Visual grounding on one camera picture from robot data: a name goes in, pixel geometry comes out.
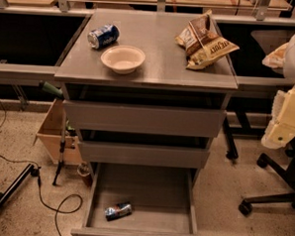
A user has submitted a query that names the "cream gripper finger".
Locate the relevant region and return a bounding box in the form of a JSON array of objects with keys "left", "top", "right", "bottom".
[
  {"left": 261, "top": 87, "right": 295, "bottom": 150},
  {"left": 261, "top": 43, "right": 288, "bottom": 69}
]

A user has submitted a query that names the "redbull can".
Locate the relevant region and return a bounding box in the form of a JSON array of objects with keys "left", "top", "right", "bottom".
[{"left": 105, "top": 202, "right": 132, "bottom": 221}]

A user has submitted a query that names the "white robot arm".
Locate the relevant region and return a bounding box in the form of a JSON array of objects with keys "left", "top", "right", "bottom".
[{"left": 261, "top": 34, "right": 295, "bottom": 149}]

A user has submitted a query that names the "grey drawer cabinet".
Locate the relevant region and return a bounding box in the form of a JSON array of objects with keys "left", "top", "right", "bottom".
[{"left": 49, "top": 5, "right": 244, "bottom": 176}]

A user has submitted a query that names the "grey bottom drawer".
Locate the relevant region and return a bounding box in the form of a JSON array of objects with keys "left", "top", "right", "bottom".
[{"left": 71, "top": 164, "right": 200, "bottom": 236}]

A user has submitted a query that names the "grey drawer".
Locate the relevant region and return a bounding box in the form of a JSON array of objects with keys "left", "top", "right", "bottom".
[
  {"left": 71, "top": 164, "right": 200, "bottom": 236},
  {"left": 63, "top": 100, "right": 226, "bottom": 138},
  {"left": 78, "top": 142, "right": 209, "bottom": 169}
]

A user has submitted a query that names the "blue pepsi can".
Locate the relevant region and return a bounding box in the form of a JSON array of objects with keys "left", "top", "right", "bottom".
[{"left": 87, "top": 24, "right": 120, "bottom": 49}]

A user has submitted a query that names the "grey top drawer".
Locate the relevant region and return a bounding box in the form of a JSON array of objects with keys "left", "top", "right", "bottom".
[{"left": 63, "top": 100, "right": 226, "bottom": 138}]

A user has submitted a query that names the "grey middle drawer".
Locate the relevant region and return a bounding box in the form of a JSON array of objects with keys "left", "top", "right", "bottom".
[{"left": 78, "top": 142, "right": 209, "bottom": 169}]

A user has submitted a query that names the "black office chair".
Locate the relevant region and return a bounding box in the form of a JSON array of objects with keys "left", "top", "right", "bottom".
[{"left": 238, "top": 137, "right": 295, "bottom": 215}]

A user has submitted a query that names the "yellow chip bag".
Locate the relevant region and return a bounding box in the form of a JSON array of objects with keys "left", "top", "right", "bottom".
[{"left": 187, "top": 37, "right": 240, "bottom": 70}]

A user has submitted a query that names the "brown chip bag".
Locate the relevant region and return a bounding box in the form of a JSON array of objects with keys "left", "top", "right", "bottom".
[{"left": 175, "top": 10, "right": 219, "bottom": 57}]

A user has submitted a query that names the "white bowl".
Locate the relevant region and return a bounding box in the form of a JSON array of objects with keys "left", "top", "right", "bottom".
[{"left": 100, "top": 45, "right": 146, "bottom": 74}]

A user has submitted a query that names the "clear glass jar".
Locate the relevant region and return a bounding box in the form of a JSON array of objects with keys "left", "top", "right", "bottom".
[{"left": 77, "top": 164, "right": 92, "bottom": 186}]

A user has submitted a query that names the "black tripod stick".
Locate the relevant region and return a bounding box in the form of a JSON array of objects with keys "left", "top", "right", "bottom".
[{"left": 51, "top": 113, "right": 67, "bottom": 185}]

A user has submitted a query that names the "wooden box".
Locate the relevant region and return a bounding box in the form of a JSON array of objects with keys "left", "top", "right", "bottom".
[{"left": 36, "top": 99, "right": 83, "bottom": 165}]

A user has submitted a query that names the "black stand leg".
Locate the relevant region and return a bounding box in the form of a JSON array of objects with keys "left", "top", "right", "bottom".
[{"left": 0, "top": 164, "right": 39, "bottom": 208}]

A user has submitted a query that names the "green handled tool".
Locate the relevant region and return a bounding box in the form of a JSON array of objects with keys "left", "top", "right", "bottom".
[{"left": 39, "top": 81, "right": 63, "bottom": 99}]

